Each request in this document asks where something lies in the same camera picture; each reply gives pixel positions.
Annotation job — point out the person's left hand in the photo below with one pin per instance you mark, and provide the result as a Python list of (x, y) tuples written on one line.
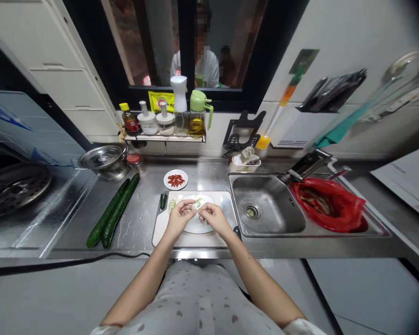
[(178, 218)]

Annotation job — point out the person's right hand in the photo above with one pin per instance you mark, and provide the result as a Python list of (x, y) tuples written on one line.
[(216, 220)]

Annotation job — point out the person's right thumb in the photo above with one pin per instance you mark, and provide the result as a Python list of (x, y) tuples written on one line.
[(203, 217)]

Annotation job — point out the person's left thumb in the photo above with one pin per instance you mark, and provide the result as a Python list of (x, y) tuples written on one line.
[(189, 211)]

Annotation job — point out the person's right index finger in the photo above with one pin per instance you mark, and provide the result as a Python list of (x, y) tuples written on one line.
[(206, 206)]

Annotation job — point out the person's left index finger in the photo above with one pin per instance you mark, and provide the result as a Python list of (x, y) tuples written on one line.
[(188, 203)]

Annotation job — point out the pale cucumber slice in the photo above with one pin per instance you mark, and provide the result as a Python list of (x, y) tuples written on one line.
[(195, 206)]

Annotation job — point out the green cucumber slices on plate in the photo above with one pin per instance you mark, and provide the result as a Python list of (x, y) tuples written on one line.
[(199, 201)]

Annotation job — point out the white round plate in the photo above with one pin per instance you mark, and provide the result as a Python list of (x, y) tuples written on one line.
[(197, 227)]

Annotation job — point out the overlapping cucumber slices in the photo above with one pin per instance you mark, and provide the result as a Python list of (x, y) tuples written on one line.
[(171, 206)]

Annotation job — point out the white cutting board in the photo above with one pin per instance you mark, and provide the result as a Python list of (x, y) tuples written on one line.
[(195, 240)]

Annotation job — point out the dark green cucumber end pieces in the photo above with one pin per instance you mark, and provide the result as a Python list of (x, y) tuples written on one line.
[(163, 201)]

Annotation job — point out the small dish of red berries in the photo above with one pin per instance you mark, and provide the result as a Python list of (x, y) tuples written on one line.
[(175, 180)]

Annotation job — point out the white sponge holder box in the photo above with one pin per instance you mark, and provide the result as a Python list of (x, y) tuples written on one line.
[(244, 165)]

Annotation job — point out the stainless steel sink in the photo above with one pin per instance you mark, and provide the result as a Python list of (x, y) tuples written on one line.
[(265, 202)]

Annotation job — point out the glass jar with red lid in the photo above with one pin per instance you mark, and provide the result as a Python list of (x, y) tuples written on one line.
[(136, 163)]

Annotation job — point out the whole green cucumber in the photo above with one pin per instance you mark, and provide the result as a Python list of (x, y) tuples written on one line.
[(120, 209), (106, 216)]

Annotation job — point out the person's body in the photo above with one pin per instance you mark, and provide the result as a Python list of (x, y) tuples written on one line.
[(199, 300)]

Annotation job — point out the white seasoning jar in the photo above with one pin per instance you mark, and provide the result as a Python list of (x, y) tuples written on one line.
[(147, 122), (165, 123)]

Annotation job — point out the black board holder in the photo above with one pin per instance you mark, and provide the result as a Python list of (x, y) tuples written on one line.
[(242, 127)]

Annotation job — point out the green-topped oil bottle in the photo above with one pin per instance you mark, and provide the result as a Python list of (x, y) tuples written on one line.
[(197, 115)]

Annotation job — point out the steel pot with lid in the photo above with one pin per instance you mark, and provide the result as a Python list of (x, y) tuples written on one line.
[(104, 160)]

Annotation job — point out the dark sauce bottle yellow cap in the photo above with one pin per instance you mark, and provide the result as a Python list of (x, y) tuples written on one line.
[(130, 120)]

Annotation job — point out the yellow packet with red label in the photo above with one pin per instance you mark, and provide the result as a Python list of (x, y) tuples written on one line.
[(155, 101)]

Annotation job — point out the steel sink faucet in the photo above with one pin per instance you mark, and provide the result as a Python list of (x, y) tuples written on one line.
[(307, 167)]

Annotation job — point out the white-topped oil spray bottle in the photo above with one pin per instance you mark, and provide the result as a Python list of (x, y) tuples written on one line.
[(179, 94)]

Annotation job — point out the red plastic bag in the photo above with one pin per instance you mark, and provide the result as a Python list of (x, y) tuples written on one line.
[(342, 209)]

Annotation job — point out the teal cloth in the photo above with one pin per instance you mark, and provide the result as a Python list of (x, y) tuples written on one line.
[(338, 131)]

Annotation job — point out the black-framed window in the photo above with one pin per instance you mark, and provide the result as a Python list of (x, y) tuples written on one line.
[(265, 52)]

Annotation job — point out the black knife rack with knives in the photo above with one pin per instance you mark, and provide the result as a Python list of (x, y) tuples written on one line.
[(335, 92)]

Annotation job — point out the round steel steamer rack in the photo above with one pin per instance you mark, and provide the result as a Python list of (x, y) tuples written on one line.
[(15, 188)]

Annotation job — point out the range hood with blue film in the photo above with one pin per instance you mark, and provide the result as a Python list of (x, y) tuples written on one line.
[(28, 129)]

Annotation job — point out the white flat board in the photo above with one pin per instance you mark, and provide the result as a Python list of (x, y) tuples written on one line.
[(408, 178)]

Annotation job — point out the hanging steel ladles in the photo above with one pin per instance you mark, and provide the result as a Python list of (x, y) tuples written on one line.
[(398, 90)]

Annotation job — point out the wall-mounted seasoning shelf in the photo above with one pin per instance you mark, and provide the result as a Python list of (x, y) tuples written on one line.
[(164, 138)]

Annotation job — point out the white wall-mounted appliance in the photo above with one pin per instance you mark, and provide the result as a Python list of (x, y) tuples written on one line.
[(300, 127)]

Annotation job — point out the steel wall hook plate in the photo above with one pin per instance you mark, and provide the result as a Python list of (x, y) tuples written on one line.
[(305, 59)]

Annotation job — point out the white wall cabinet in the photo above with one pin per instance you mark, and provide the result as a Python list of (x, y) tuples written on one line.
[(49, 52)]

